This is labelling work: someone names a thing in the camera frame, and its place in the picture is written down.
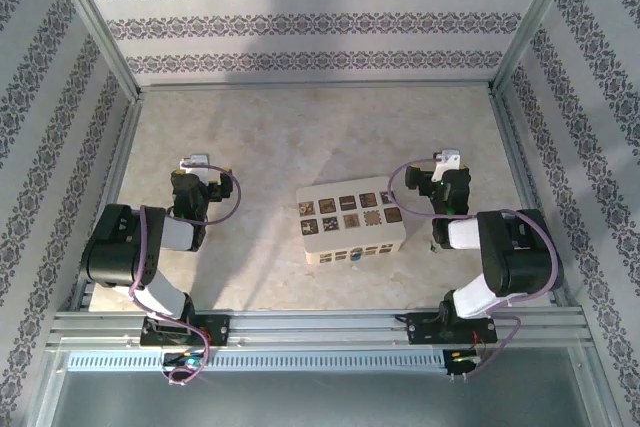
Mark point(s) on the white box with picture tiles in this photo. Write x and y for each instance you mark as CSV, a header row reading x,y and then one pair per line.
x,y
350,219

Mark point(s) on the blue padlock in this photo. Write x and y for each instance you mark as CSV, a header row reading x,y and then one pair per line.
x,y
355,255

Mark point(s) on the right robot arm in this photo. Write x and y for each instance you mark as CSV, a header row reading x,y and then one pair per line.
x,y
520,257

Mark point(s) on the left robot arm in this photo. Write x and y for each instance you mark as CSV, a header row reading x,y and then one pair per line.
x,y
120,247

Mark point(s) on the right circuit board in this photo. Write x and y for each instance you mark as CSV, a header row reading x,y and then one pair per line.
x,y
462,359

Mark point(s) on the circuit board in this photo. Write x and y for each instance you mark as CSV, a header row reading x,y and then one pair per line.
x,y
462,359
182,361

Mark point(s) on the left circuit board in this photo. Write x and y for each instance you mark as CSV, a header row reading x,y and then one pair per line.
x,y
182,361

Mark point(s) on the grey metal sheet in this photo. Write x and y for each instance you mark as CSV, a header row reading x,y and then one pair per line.
x,y
320,402

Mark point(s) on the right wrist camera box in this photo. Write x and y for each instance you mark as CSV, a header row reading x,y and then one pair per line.
x,y
446,162

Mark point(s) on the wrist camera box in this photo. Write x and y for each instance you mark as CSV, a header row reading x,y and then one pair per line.
x,y
446,162
196,164

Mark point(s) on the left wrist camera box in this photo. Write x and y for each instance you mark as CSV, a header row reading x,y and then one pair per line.
x,y
196,164

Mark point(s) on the aluminium side rail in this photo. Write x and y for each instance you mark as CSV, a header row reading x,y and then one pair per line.
x,y
111,197
522,172

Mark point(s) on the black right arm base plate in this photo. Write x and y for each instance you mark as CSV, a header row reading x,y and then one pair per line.
x,y
420,329

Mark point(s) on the aluminium rear rail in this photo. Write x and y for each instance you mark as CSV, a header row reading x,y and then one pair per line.
x,y
315,85

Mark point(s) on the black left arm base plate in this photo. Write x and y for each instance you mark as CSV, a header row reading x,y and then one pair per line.
x,y
220,332

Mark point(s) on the aluminium upright post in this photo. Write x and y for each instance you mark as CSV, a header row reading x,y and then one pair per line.
x,y
540,22
92,22

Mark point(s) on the wide aluminium mounting rail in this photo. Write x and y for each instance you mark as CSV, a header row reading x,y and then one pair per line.
x,y
325,327

